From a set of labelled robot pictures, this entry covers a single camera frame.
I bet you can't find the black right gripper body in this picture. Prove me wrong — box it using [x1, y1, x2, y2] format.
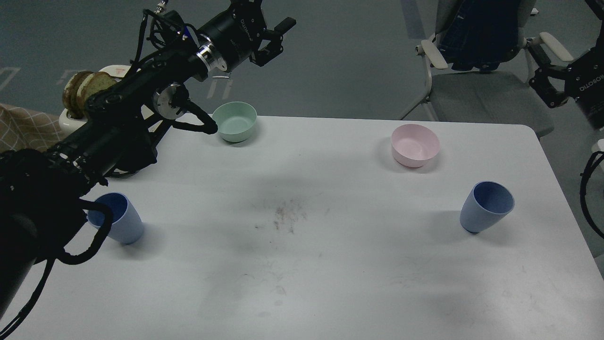
[565, 47, 604, 129]

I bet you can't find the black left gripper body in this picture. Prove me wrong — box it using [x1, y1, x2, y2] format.
[197, 0, 284, 73]

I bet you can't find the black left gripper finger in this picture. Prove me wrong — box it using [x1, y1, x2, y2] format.
[267, 17, 296, 36]

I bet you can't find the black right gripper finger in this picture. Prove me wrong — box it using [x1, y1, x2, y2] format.
[528, 68, 571, 109]

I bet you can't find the blue cup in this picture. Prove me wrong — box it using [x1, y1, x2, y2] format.
[460, 181, 515, 234]
[94, 192, 144, 245]

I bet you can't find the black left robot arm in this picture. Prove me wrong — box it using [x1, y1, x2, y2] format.
[1, 0, 296, 327]

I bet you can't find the grey office chair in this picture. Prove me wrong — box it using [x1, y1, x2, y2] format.
[400, 0, 573, 137]

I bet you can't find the blue denim jacket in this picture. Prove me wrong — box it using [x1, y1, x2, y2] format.
[437, 0, 520, 72]

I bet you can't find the green bowl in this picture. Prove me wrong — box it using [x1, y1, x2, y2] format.
[212, 102, 258, 143]

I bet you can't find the pink bowl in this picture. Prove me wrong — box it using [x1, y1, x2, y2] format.
[390, 124, 441, 168]

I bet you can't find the front toast slice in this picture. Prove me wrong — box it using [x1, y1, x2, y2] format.
[75, 72, 117, 119]

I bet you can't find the toast slice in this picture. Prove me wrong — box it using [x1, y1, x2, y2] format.
[75, 72, 117, 119]
[62, 71, 93, 119]

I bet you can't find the back toast slice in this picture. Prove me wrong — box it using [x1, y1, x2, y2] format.
[62, 71, 93, 119]

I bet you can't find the cream toaster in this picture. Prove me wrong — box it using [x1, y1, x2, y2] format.
[59, 65, 163, 179]

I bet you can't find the beige checked cloth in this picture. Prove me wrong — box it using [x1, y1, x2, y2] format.
[0, 103, 65, 152]

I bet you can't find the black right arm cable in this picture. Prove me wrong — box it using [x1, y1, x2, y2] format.
[579, 151, 604, 240]

